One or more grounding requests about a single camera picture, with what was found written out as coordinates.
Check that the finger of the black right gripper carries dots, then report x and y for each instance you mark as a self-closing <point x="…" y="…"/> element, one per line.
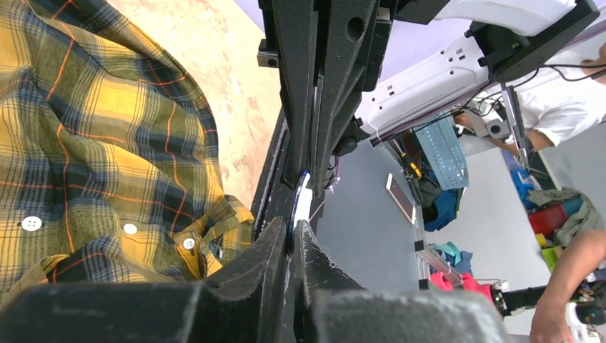
<point x="289" y="45"/>
<point x="350" y="31"/>

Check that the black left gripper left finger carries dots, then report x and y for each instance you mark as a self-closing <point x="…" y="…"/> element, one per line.
<point x="242" y="302"/>

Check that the yellow black plaid shirt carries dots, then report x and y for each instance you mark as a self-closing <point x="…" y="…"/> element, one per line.
<point x="109" y="155"/>

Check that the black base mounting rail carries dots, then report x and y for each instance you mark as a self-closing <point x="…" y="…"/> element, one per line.
<point x="273" y="198"/>

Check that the person in white shirt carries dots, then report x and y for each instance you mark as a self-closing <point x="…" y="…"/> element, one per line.
<point x="564" y="99"/>

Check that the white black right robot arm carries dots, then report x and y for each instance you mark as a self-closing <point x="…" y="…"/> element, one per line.
<point x="505" y="41"/>

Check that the gold smartphone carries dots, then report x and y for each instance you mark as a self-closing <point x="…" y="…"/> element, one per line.
<point x="404" y="203"/>

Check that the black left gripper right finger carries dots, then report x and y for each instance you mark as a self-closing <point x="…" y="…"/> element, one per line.
<point x="331" y="307"/>

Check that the person bare leg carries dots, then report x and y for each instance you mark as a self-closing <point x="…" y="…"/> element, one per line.
<point x="584" y="253"/>

